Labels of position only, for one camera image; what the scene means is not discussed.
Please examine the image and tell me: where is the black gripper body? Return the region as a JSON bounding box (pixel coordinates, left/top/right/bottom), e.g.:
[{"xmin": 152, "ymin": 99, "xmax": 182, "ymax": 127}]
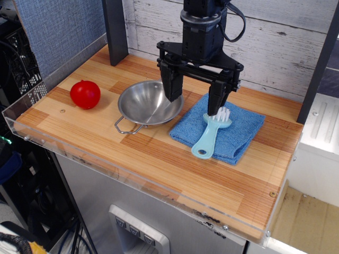
[{"xmin": 157, "ymin": 16, "xmax": 243, "ymax": 92}]

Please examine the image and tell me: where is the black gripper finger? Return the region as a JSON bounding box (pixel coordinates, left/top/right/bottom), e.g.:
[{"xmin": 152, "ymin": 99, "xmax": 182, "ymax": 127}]
[
  {"xmin": 208, "ymin": 80, "xmax": 230, "ymax": 116},
  {"xmin": 160, "ymin": 61, "xmax": 183, "ymax": 102}
]

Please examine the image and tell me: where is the light blue brush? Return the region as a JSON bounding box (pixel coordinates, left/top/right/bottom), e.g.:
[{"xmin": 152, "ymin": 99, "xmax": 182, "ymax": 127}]
[{"xmin": 191, "ymin": 107, "xmax": 232, "ymax": 159}]

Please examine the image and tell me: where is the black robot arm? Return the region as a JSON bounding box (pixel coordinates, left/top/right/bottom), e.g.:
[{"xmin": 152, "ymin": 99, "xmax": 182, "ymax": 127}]
[{"xmin": 157, "ymin": 0, "xmax": 245, "ymax": 116}]

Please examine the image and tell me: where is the stainless steel bowl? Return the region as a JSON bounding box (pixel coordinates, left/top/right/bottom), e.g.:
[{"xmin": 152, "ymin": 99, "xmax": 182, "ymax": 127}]
[{"xmin": 114, "ymin": 80, "xmax": 184, "ymax": 134}]

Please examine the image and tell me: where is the red ball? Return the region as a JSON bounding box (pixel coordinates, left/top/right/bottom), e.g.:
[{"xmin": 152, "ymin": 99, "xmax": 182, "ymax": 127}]
[{"xmin": 70, "ymin": 80, "xmax": 101, "ymax": 110}]

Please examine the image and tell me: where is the blue folded cloth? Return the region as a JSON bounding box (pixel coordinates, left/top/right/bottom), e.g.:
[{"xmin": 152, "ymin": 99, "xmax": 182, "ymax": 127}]
[{"xmin": 169, "ymin": 94, "xmax": 265, "ymax": 165}]

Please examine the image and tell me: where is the white ridged side block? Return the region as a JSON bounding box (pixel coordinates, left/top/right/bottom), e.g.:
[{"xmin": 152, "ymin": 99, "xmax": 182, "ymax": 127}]
[{"xmin": 300, "ymin": 93, "xmax": 338, "ymax": 156}]

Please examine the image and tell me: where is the stainless steel dispenser cabinet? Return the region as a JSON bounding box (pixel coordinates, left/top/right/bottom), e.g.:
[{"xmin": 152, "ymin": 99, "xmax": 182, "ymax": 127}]
[{"xmin": 56, "ymin": 155, "xmax": 247, "ymax": 253}]

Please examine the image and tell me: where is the black perforated crate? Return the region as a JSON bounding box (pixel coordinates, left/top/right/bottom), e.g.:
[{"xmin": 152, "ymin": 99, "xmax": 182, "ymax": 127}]
[{"xmin": 1, "ymin": 28, "xmax": 42, "ymax": 95}]

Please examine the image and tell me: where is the clear acrylic table guard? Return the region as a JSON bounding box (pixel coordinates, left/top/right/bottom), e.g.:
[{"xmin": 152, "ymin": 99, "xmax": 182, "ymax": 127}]
[{"xmin": 3, "ymin": 46, "xmax": 302, "ymax": 246}]

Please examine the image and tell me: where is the dark blue fabric item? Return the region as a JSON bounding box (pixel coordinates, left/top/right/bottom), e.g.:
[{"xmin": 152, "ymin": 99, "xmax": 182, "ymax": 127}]
[{"xmin": 1, "ymin": 151, "xmax": 23, "ymax": 184}]

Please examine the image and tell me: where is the black computer tower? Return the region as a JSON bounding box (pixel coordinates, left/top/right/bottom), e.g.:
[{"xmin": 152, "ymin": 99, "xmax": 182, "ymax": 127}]
[{"xmin": 1, "ymin": 141, "xmax": 78, "ymax": 250}]

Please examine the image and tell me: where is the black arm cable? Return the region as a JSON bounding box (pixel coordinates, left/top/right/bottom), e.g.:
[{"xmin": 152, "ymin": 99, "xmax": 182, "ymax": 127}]
[{"xmin": 218, "ymin": 0, "xmax": 247, "ymax": 43}]

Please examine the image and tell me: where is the dark grey left post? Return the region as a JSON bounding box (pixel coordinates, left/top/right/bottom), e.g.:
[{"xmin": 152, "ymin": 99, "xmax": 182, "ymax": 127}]
[{"xmin": 102, "ymin": 0, "xmax": 129, "ymax": 66}]

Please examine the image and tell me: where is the dark grey post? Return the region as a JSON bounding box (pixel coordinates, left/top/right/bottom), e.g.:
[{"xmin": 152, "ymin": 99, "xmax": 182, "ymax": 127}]
[
  {"xmin": 297, "ymin": 4, "xmax": 338, "ymax": 124},
  {"xmin": 102, "ymin": 0, "xmax": 129, "ymax": 66}
]

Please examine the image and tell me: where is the dark grey right post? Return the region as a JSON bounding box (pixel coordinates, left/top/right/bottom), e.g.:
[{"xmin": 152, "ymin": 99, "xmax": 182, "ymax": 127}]
[{"xmin": 297, "ymin": 4, "xmax": 338, "ymax": 124}]

